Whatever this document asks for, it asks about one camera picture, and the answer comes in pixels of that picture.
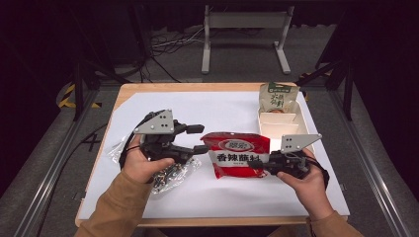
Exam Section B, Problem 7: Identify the yellow black hazard tape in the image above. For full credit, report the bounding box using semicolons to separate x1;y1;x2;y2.
57;83;103;110

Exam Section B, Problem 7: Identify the clear bag of dried seaweed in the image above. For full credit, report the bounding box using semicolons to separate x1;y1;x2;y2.
107;132;203;196

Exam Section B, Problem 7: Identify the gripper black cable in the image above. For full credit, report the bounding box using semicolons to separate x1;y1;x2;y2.
118;111;156;170
305;155;331;192

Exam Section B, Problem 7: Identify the white paper sheet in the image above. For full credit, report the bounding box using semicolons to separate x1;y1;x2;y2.
78;91;351;220

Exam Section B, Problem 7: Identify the beige green soup packet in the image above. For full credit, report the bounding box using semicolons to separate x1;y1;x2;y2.
258;81;301;115

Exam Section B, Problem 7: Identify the bundle of floor cables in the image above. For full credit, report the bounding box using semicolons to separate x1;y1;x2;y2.
139;26;206;84

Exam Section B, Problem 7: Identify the red seasoning packet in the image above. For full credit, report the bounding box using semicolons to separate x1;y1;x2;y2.
200;131;272;180

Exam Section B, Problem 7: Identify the aluminium frame rail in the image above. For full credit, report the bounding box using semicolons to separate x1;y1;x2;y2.
13;88;100;237
329;88;411;237

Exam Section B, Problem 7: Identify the person's left hand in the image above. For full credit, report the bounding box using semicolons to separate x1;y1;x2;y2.
122;133;176;185

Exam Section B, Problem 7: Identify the white divided container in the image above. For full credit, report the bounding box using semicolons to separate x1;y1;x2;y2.
256;99;316;156

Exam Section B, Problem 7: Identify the white metal stand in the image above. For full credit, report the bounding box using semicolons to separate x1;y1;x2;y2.
201;4;295;75

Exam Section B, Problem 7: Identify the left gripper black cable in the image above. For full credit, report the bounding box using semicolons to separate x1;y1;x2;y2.
118;111;156;170

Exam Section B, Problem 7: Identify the black metal stand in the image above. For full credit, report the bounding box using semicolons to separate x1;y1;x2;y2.
67;0;132;121
295;6;358;121

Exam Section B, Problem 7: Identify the person's right hand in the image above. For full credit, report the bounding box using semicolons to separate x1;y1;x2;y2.
276;147;335;222

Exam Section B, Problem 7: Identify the black floor cable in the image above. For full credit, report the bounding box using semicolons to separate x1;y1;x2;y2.
35;122;109;237

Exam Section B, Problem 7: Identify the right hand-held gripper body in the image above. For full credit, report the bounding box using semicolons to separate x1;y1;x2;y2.
262;132;323;181

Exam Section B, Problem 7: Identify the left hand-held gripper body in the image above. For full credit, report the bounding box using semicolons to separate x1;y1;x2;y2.
132;109;196;166

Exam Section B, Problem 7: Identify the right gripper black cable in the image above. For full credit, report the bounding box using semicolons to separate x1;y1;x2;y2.
305;155;331;192

